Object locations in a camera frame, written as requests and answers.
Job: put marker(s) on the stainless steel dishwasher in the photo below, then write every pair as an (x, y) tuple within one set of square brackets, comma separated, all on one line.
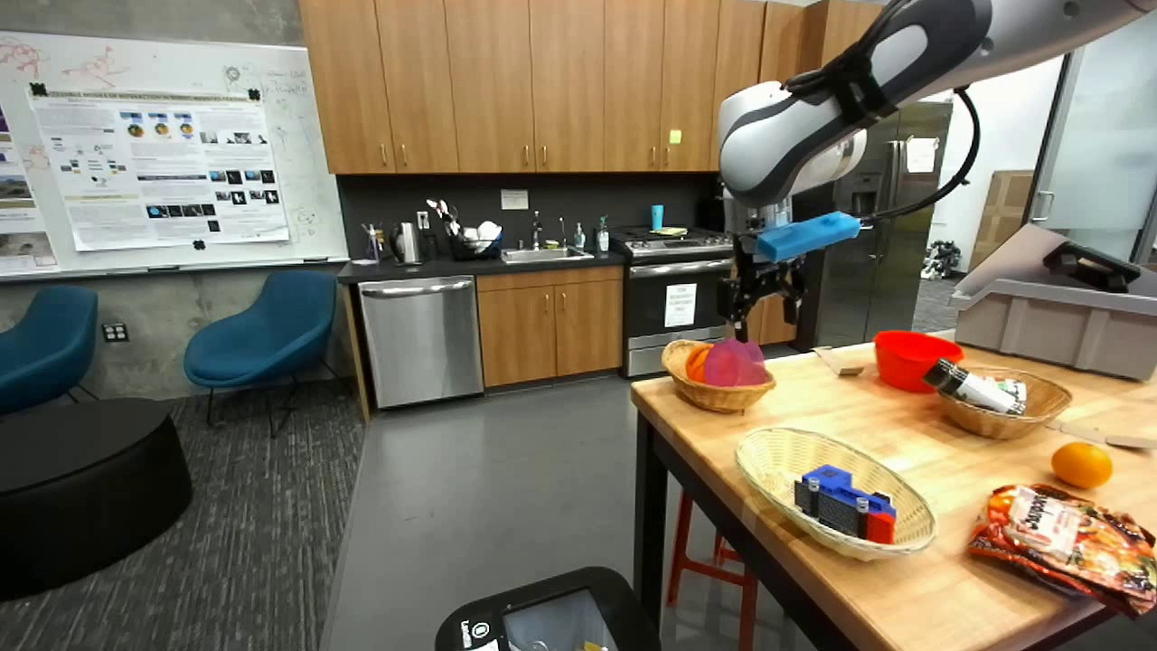
[(420, 346)]

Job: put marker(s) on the orange fruit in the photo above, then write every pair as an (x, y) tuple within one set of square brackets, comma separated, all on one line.
[(1082, 463)]

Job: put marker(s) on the black metal table frame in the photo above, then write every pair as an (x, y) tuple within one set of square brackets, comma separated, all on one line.
[(653, 520)]

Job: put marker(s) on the large paper poster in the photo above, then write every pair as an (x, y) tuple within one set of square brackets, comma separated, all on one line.
[(155, 168)]

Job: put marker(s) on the spice bottle with black cap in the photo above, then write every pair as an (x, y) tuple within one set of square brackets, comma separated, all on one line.
[(978, 383)]

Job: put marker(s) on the white wall whiteboard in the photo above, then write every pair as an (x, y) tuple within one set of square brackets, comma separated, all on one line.
[(311, 147)]

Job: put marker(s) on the pale round wicker basket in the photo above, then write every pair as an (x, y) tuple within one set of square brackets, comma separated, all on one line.
[(771, 473)]

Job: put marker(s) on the blue toy block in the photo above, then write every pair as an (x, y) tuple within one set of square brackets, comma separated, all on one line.
[(836, 498)]

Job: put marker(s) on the white wall outlet plate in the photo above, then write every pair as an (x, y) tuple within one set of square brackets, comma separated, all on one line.
[(514, 201)]

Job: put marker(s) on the wooden base cabinets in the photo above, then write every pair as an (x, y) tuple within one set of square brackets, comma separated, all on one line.
[(547, 326)]

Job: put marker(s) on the red plastic bowl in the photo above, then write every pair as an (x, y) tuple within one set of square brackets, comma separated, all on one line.
[(913, 362)]

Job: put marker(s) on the cardboard box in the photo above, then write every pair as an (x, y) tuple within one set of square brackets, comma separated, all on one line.
[(1001, 220)]

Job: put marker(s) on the white soap bottle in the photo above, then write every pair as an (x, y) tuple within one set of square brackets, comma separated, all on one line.
[(602, 236)]

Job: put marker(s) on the dish rack with dishes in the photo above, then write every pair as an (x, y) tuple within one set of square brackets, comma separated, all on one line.
[(465, 239)]

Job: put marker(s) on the small brown wicker basket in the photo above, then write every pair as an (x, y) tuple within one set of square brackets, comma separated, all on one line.
[(717, 400)]

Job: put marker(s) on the steel kettle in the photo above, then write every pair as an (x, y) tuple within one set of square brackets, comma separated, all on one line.
[(410, 245)]

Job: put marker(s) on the stainless steel oven range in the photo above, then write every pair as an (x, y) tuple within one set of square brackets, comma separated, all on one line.
[(675, 301)]

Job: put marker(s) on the wooden wall cabinets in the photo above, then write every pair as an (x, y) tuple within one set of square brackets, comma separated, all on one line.
[(517, 84)]

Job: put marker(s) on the black round ottoman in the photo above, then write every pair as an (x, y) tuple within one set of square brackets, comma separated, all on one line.
[(83, 493)]

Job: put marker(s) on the grey plastic tub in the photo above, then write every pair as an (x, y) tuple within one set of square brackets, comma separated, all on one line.
[(1050, 326)]

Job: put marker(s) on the instant noodle packet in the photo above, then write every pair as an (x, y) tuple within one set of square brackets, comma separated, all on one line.
[(1069, 549)]

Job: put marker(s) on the stainless steel fridge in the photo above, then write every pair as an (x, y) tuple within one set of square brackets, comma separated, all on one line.
[(887, 239)]

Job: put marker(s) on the red toy block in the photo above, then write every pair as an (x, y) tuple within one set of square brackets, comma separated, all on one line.
[(883, 525)]

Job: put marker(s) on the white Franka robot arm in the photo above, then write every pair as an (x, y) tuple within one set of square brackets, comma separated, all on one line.
[(843, 109)]

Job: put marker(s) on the wooden stool with red legs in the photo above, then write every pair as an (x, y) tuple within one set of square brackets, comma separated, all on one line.
[(681, 555)]

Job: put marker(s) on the large oval brown wicker basket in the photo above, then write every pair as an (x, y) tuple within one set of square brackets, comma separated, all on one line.
[(1041, 409)]

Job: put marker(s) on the pink translucent plastic bowl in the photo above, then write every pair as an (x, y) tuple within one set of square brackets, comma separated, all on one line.
[(737, 365)]

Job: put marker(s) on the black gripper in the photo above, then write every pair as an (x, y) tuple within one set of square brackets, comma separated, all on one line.
[(771, 288)]

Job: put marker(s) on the blue lounge chair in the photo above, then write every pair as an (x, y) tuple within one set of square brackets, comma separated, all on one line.
[(256, 339), (40, 349)]

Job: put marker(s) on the orange plush basketball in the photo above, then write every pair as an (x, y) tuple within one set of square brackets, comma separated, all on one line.
[(694, 362)]

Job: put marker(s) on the steel kitchen sink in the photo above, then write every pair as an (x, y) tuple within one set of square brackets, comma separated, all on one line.
[(542, 253)]

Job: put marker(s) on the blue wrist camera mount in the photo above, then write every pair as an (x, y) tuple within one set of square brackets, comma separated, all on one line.
[(808, 236)]

